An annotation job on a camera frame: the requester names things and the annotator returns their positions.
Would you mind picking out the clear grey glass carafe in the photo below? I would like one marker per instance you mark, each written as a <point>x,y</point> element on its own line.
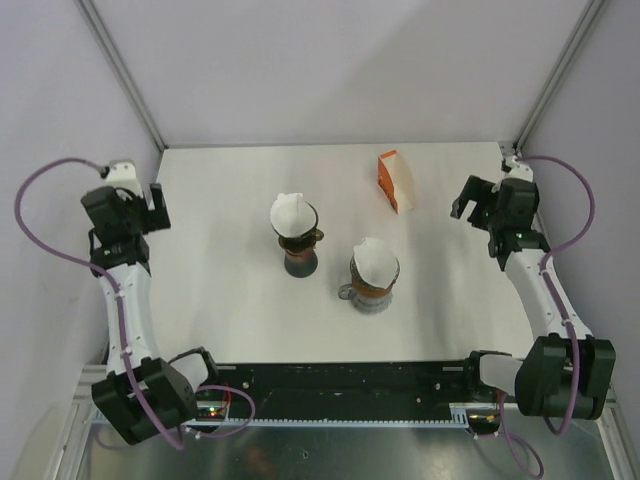
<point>363,304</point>

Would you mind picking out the orange coffee filter box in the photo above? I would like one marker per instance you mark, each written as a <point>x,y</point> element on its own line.
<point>396,181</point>

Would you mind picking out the white paper coffee filter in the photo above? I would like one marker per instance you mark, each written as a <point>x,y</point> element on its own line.
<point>291,216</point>

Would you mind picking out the olive green dripper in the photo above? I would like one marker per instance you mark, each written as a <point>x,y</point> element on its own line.
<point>301,243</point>

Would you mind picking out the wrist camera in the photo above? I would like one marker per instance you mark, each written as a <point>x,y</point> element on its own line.
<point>122,176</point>
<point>514,168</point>

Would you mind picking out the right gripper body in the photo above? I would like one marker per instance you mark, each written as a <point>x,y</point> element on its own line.
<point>497,221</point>

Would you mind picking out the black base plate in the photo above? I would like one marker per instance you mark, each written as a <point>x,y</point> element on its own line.
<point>418,390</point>

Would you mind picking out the red-rimmed dark carafe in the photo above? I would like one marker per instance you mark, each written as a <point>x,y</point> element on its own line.
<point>301,264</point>

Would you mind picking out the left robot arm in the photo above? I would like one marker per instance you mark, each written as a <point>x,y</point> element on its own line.
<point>141,391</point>

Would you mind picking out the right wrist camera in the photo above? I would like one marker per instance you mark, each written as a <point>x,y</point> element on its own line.
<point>514,168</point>

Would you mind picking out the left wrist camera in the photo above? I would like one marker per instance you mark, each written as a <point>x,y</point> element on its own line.
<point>122,176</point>

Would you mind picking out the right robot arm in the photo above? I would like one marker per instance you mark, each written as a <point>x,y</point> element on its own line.
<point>567,371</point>

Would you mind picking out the clear grey ribbed dripper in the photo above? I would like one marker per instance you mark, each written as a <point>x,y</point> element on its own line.
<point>377,274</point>

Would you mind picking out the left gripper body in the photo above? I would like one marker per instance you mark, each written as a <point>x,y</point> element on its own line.
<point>138,221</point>

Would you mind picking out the grey cable duct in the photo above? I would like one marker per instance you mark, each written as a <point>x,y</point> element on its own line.
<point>457,420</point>

